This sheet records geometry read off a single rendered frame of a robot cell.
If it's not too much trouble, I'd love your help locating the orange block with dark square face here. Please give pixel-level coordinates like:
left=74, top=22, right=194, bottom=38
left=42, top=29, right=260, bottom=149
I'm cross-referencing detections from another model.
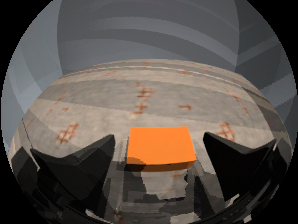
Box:
left=126, top=127, right=196, bottom=172

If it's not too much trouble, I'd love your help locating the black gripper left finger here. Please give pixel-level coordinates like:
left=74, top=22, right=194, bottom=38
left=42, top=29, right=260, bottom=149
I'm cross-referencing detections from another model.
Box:
left=29, top=135, right=116, bottom=212

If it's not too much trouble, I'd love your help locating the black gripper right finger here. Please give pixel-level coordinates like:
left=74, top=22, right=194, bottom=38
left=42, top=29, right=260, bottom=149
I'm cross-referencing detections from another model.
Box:
left=202, top=132, right=277, bottom=201

